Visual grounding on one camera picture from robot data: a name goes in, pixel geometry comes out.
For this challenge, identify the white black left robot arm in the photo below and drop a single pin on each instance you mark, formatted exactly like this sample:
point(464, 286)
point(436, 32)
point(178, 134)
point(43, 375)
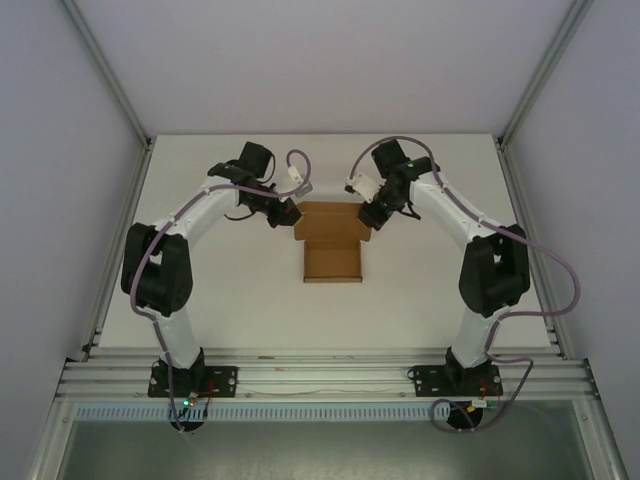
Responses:
point(165, 280)

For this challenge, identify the aluminium frame post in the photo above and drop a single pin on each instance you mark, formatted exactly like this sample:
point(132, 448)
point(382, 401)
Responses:
point(107, 70)
point(540, 70)

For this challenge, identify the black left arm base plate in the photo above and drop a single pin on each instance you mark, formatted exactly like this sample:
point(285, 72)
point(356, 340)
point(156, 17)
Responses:
point(222, 380)

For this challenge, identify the black round floor disc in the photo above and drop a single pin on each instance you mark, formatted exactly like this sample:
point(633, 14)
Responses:
point(187, 425)
point(462, 417)

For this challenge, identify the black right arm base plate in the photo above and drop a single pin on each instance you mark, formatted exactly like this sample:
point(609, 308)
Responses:
point(425, 380)

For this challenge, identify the small green-lit circuit board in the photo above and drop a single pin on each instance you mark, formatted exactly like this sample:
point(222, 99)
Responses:
point(189, 400)

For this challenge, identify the brown cardboard paper box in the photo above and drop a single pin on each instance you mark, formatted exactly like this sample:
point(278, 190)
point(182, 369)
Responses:
point(332, 240)

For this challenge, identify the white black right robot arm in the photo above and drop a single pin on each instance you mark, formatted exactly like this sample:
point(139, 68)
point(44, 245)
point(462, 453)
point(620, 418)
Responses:
point(480, 270)

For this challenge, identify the aluminium mounting rail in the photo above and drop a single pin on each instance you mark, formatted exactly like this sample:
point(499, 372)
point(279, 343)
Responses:
point(325, 372)

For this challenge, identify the small circuit board yellow plug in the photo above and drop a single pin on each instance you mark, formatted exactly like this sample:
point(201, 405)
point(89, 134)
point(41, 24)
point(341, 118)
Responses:
point(482, 403)

